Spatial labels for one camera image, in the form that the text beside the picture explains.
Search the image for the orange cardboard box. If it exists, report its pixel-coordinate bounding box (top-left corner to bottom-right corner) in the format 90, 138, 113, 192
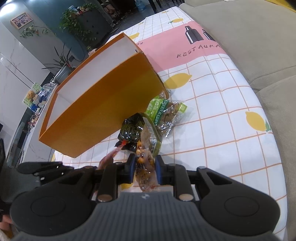
39, 34, 166, 158

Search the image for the teddy bear picture card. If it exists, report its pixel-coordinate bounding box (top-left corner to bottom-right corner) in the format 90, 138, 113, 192
23, 83, 51, 113

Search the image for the lemon pattern tablecloth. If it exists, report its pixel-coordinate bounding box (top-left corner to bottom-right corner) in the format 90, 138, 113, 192
51, 6, 289, 240

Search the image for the framed wall picture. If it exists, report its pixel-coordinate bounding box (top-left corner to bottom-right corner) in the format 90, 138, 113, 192
11, 13, 33, 30

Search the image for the black green nut bag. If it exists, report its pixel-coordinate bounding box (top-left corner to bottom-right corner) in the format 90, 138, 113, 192
114, 112, 163, 156

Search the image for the white tv counter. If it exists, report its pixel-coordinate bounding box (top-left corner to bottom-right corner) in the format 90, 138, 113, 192
6, 79, 57, 168

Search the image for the grey plant pot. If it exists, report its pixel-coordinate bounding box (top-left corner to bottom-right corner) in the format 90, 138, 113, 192
53, 64, 75, 84

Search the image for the green raisin bag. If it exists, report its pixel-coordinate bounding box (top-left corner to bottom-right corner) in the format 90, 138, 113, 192
145, 91, 187, 137

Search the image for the blue water jug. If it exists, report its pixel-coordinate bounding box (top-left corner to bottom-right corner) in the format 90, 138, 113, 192
135, 0, 145, 11

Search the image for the beige sofa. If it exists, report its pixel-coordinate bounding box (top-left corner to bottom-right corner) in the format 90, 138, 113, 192
179, 0, 296, 186

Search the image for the dark drawer cabinet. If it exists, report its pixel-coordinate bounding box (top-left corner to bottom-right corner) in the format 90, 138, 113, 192
77, 9, 113, 47

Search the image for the clear caramel nut bag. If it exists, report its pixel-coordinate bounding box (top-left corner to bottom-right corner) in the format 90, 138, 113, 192
135, 124, 158, 192

